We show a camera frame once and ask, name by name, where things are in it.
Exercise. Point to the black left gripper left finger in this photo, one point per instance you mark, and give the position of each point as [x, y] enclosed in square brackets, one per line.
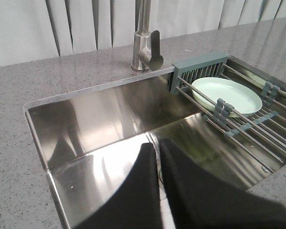
[136, 203]

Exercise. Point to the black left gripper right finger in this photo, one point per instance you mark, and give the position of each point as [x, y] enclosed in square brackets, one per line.
[199, 200]

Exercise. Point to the light green round plate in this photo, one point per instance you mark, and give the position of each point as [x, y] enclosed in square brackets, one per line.
[243, 99]

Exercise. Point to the stainless steel sink basin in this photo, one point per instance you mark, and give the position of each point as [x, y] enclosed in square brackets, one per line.
[89, 140]

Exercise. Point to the stainless steel faucet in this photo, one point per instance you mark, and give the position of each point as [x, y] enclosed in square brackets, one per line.
[146, 47]

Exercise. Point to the white pleated curtain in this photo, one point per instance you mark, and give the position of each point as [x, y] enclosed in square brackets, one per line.
[38, 29]

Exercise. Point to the grey wire dish rack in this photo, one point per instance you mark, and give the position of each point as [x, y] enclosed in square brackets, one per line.
[266, 128]

